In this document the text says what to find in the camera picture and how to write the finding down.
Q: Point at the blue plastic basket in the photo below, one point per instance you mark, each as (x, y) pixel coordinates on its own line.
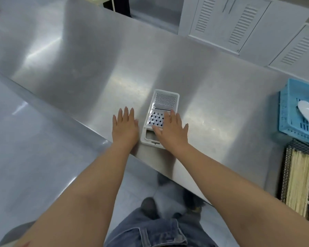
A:
(289, 113)

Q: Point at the blue denim jeans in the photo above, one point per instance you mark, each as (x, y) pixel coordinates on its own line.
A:
(157, 234)

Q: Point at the person's right middle finger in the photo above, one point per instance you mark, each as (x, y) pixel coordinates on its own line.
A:
(172, 118)

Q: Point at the person's left hand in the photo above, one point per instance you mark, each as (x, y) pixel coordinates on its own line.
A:
(125, 131)

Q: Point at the bundle of bamboo skewers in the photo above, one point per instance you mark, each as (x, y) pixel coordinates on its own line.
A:
(298, 177)

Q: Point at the person's left black shoe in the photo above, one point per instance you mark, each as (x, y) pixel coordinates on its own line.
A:
(149, 207)

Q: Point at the white plastic box grater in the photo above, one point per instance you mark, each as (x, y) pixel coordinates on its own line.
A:
(164, 101)

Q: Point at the person's left little finger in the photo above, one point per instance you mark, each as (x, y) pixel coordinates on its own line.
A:
(115, 121)

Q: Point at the person's right forearm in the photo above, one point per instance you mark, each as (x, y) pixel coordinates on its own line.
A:
(234, 192)

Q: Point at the person's left forearm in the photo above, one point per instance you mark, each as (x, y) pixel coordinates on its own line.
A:
(92, 195)

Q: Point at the person's right thumb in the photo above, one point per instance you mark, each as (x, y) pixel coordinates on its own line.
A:
(157, 131)

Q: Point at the person's right little finger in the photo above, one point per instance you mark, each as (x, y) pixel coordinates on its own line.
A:
(186, 129)

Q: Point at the person's right hand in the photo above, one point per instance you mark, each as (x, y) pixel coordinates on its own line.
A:
(173, 136)

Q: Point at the person's left middle finger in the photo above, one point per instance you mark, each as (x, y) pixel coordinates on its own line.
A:
(126, 114)

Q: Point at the white louvred double-door cabinet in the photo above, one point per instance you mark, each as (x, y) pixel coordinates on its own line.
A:
(221, 23)

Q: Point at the white louvred single-door cabinet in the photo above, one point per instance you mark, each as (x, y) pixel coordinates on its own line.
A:
(298, 51)

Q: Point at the person's left thumb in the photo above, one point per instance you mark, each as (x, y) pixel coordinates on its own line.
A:
(136, 125)

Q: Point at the white plastic spoon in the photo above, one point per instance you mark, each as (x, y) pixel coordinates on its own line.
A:
(306, 108)

